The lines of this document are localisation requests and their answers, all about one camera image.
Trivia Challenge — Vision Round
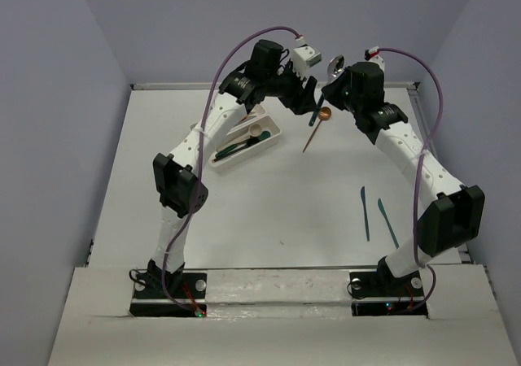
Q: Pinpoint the teal plastic knife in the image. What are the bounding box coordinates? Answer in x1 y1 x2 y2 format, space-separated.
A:
377 198 400 249
360 185 370 242

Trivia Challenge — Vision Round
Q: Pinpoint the gold spoon teal handle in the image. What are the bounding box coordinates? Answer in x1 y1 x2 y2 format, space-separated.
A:
215 138 249 159

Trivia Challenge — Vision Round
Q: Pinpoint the black measuring spoon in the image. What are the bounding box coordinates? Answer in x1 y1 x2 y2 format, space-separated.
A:
212 137 261 163

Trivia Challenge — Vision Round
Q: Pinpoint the teal plastic knife left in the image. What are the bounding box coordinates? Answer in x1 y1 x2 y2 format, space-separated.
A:
360 185 370 242

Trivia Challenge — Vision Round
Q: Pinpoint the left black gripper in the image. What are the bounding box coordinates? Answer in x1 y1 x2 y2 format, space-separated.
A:
262 58 317 115

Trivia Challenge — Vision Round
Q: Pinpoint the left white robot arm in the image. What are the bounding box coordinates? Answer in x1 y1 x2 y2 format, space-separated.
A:
145 39 322 297

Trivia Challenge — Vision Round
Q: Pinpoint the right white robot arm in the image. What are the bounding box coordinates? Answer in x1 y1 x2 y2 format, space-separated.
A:
322 47 485 294

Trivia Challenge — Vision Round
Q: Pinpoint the beige measuring spoon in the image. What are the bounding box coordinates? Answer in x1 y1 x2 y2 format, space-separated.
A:
221 123 263 147

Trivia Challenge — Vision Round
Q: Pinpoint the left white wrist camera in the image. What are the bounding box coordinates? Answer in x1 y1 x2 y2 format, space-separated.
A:
290 46 322 77

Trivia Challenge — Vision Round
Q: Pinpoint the teal plastic spoon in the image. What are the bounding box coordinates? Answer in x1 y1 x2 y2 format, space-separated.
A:
248 130 271 145

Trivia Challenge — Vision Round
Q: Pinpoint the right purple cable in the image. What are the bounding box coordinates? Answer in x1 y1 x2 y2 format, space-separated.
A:
372 47 444 312

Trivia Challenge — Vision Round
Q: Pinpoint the copper round spoon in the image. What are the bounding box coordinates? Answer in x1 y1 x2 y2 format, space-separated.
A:
302 107 332 153

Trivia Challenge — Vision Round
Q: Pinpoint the teal plastic knife right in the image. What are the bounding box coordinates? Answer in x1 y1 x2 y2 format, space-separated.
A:
377 198 400 249

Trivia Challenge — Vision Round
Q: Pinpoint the silver spoon teal handle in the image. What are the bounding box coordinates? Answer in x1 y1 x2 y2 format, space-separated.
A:
308 54 346 128

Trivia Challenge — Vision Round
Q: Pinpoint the white front utensil tray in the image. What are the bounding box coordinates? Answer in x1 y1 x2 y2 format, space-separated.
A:
208 114 282 173

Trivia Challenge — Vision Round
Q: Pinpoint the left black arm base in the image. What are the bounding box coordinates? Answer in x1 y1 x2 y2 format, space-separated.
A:
129 261 208 318

